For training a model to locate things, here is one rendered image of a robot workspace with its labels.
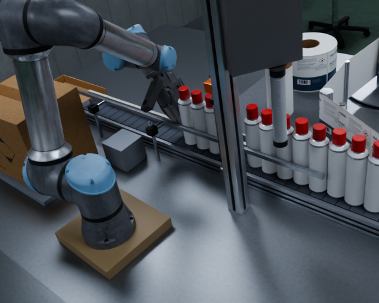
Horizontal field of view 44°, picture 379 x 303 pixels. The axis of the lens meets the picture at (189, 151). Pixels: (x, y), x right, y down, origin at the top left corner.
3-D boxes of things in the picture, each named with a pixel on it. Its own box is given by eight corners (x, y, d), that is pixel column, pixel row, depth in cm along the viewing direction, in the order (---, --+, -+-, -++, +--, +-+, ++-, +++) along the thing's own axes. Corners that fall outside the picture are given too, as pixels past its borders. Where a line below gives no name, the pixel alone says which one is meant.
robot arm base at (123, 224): (147, 222, 133) (139, 196, 127) (107, 258, 124) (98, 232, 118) (110, 203, 142) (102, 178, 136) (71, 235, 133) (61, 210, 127)
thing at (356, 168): (367, 198, 126) (374, 134, 114) (359, 210, 123) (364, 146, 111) (349, 191, 129) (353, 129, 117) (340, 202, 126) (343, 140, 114)
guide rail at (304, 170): (323, 178, 124) (324, 174, 123) (322, 180, 124) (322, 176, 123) (73, 90, 187) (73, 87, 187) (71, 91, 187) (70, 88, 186)
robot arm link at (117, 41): (70, -15, 96) (181, 42, 140) (31, -16, 101) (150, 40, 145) (61, 41, 97) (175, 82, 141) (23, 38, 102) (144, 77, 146)
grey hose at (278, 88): (290, 142, 118) (288, 65, 106) (283, 149, 116) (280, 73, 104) (278, 137, 120) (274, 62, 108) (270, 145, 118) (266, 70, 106)
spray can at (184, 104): (203, 140, 158) (195, 86, 146) (192, 148, 156) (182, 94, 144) (193, 135, 162) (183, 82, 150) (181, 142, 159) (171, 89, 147)
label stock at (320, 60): (271, 79, 185) (269, 44, 177) (311, 62, 191) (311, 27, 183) (305, 98, 170) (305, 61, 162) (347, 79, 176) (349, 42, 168)
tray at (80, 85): (107, 96, 204) (105, 88, 202) (60, 125, 190) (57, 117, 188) (65, 82, 222) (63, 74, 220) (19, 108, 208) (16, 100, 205)
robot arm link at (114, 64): (128, 49, 136) (148, 38, 144) (97, 46, 141) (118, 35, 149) (132, 75, 140) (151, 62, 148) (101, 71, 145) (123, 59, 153)
